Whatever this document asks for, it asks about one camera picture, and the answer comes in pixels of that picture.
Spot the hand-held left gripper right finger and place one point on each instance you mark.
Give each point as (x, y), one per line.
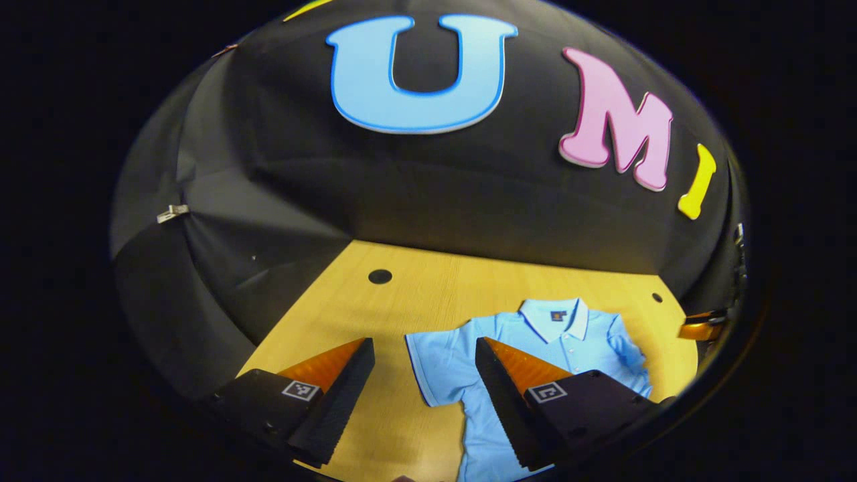
(502, 408)

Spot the light blue T-shirt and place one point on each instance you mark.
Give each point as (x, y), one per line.
(442, 361)

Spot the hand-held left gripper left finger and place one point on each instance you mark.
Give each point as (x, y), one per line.
(338, 408)

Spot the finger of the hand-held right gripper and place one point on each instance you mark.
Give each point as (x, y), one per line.
(708, 314)
(699, 331)

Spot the black backdrop cloth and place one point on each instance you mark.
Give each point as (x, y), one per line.
(301, 181)

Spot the red cloth clip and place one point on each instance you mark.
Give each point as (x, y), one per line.
(225, 50)

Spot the white cloth clip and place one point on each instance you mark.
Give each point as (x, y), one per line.
(172, 213)

